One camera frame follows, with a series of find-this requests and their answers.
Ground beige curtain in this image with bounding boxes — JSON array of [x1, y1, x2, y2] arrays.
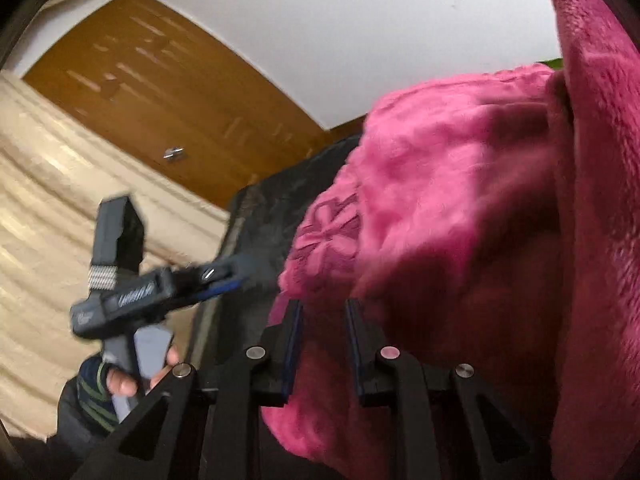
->
[[1, 70, 228, 439]]

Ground dark grey table cloth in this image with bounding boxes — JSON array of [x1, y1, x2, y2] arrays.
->
[[186, 134, 360, 368]]

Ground person left hand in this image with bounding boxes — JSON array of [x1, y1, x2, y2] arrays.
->
[[106, 346, 181, 396]]

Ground pink fleece garment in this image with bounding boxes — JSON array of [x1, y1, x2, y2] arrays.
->
[[262, 0, 639, 479]]

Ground wooden door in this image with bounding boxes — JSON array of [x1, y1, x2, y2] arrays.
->
[[24, 0, 363, 207]]

